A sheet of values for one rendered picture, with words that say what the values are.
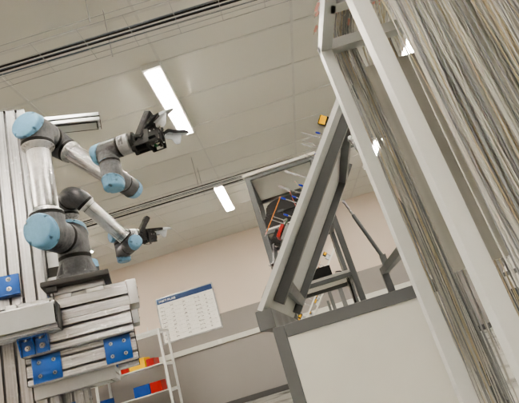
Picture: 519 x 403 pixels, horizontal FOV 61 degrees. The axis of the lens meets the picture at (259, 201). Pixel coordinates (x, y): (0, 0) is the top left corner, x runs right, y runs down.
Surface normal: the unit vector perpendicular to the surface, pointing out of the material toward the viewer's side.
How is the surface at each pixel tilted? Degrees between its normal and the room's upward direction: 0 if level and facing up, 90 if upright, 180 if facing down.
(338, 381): 90
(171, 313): 90
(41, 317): 90
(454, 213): 90
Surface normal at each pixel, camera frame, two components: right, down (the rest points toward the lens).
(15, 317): 0.24, -0.39
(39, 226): -0.15, -0.15
